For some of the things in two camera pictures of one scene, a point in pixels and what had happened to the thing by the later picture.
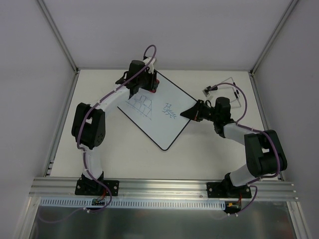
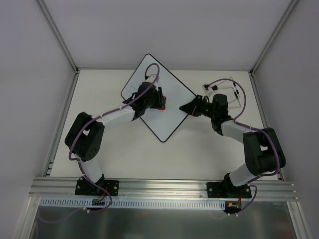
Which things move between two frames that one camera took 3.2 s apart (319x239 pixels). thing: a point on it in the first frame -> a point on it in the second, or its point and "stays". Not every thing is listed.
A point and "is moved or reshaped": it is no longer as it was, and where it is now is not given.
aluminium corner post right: (285, 15) stays
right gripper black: (198, 112) -> (198, 106)
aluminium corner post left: (58, 35) stays
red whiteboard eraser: (154, 90) is moved or reshaped
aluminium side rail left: (48, 170) stays
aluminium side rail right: (261, 108) stays
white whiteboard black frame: (157, 115) is moved or reshaped
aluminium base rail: (64, 188) stays
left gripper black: (148, 83) -> (159, 97)
